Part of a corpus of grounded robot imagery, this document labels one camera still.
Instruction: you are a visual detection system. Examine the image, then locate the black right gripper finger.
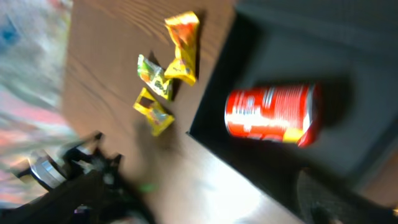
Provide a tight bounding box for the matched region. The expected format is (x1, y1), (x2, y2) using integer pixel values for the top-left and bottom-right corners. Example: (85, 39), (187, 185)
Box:
(296, 169), (397, 224)

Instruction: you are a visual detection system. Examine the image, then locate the red soda can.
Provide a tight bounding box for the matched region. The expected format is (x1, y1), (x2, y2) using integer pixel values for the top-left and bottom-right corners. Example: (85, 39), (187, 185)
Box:
(224, 84), (321, 147)

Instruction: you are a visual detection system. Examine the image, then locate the yellow peanut butter snack packet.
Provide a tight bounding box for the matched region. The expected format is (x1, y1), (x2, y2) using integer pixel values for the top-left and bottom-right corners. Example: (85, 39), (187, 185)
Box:
(164, 11), (200, 86)

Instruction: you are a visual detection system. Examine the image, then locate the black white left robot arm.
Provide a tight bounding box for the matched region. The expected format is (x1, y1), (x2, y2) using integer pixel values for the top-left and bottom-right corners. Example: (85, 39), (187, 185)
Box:
(1, 132), (155, 223)

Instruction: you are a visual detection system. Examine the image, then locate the black open gift box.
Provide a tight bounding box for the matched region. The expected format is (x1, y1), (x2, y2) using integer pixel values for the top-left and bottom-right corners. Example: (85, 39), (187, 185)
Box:
(188, 0), (397, 218)

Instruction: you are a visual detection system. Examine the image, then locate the yellow chocolate cake packet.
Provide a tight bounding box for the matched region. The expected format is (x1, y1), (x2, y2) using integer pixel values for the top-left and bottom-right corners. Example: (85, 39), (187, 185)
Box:
(133, 88), (175, 136)

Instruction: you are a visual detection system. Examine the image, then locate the green pandan cake packet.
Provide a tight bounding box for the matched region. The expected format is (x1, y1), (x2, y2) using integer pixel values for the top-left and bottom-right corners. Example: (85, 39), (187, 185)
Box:
(137, 54), (173, 101)

